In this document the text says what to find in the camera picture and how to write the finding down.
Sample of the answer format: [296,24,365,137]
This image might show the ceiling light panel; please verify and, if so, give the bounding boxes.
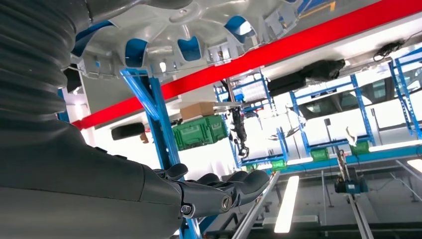
[407,159,422,174]
[274,175,300,234]

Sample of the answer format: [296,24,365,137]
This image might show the black bulky object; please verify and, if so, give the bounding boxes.
[267,59,346,97]

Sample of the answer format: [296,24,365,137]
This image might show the blue ceiling hoist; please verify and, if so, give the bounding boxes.
[334,150,369,195]

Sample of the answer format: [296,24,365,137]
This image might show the dark hanging machine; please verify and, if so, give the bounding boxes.
[227,79,250,159]

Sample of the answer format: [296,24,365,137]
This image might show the grey ceiling rail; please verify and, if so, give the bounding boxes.
[232,171,281,239]

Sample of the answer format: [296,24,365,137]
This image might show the green plastic crate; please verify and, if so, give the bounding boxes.
[172,115,228,152]

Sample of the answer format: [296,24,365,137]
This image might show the brown cardboard box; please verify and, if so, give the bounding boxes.
[180,102,216,121]

